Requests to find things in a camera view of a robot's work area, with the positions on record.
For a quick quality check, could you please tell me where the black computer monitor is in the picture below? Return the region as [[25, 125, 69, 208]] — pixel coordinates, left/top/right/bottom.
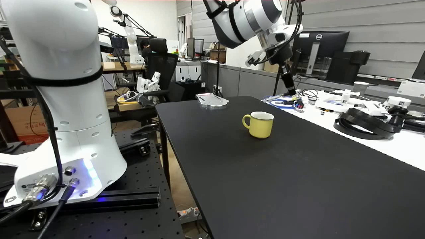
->
[[288, 29, 350, 81]]

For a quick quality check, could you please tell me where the white paper clutter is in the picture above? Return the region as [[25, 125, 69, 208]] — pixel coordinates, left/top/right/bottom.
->
[[304, 87, 391, 117]]

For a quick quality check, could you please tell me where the black perforated breadboard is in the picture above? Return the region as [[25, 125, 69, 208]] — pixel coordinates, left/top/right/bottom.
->
[[0, 131, 185, 239]]

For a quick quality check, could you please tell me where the silver connector cable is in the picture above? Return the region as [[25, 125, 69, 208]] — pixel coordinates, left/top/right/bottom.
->
[[0, 183, 51, 226]]

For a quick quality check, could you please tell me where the white toy robot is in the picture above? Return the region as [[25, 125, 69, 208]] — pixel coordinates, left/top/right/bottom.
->
[[135, 70, 162, 94]]

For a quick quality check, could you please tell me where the black box-shaped device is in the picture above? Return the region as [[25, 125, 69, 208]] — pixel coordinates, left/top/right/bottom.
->
[[328, 49, 371, 86]]

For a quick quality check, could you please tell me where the black base power cable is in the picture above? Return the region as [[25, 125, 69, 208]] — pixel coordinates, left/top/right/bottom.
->
[[35, 183, 78, 239]]

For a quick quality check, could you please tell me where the white background desk lamp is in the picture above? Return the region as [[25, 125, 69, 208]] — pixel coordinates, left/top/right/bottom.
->
[[108, 4, 156, 66]]

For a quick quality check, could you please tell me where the yellow enamel mug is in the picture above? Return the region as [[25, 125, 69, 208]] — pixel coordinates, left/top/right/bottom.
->
[[240, 110, 276, 141]]

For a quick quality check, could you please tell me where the black light stand pole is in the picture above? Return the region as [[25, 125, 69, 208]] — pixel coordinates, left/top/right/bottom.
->
[[272, 0, 306, 97]]

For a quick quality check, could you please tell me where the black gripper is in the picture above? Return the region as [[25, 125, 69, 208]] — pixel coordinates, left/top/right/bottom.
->
[[265, 41, 297, 97]]

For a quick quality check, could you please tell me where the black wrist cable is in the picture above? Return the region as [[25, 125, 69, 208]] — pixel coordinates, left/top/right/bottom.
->
[[203, 0, 306, 50]]

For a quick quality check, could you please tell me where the small background monitor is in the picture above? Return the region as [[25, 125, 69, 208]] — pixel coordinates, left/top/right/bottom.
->
[[135, 36, 168, 57]]

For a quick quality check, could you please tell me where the brown cardboard box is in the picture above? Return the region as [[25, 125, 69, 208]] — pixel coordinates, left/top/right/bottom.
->
[[2, 105, 47, 145]]

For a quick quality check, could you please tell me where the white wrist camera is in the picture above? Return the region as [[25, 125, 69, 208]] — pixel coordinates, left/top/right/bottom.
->
[[245, 49, 272, 68]]

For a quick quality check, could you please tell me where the white drawer cabinet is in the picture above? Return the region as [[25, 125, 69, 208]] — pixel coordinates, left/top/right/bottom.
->
[[174, 60, 203, 83]]

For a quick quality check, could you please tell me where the gray partition cabinet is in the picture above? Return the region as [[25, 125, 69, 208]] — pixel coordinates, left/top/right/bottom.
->
[[200, 61, 302, 99]]

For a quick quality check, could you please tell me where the black office chair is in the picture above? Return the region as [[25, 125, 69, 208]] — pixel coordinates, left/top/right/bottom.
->
[[130, 52, 199, 138]]

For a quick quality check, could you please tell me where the wooden desk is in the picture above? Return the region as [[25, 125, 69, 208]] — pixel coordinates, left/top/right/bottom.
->
[[100, 61, 147, 74]]

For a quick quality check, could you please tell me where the black device with cables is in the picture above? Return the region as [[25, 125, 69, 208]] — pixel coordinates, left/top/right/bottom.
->
[[386, 103, 425, 133]]

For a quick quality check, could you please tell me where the coiled black cable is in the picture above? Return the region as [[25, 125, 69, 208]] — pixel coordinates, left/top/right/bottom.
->
[[333, 106, 398, 141]]

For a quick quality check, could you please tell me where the white plastic tray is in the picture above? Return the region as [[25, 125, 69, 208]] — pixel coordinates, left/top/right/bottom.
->
[[195, 91, 231, 110]]

